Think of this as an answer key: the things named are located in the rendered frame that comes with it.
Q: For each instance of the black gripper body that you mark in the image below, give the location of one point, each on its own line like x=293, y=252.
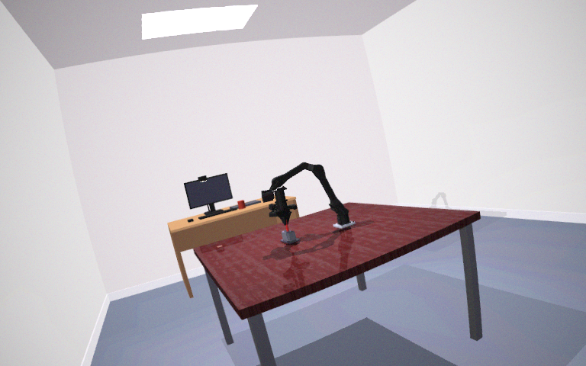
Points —
x=282, y=208

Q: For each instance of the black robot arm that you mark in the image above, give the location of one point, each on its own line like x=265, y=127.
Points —
x=318, y=170

